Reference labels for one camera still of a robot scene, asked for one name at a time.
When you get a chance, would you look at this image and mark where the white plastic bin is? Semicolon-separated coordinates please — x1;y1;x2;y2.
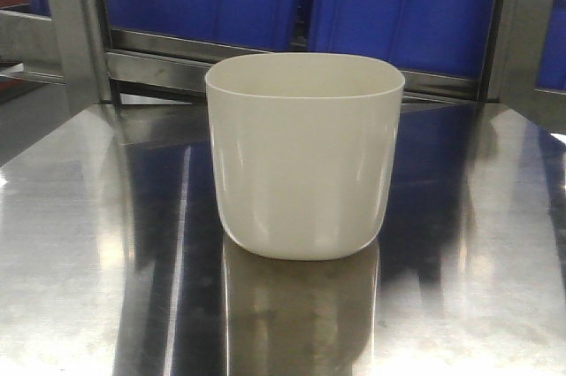
205;52;405;261

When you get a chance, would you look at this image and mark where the blue crate behind right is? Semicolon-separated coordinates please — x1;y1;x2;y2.
307;0;494;79

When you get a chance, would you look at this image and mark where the blue crate far right edge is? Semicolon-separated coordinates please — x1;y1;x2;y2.
537;0;565;91

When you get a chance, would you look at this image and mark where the steel shelf frame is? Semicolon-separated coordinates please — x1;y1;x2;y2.
1;0;565;133

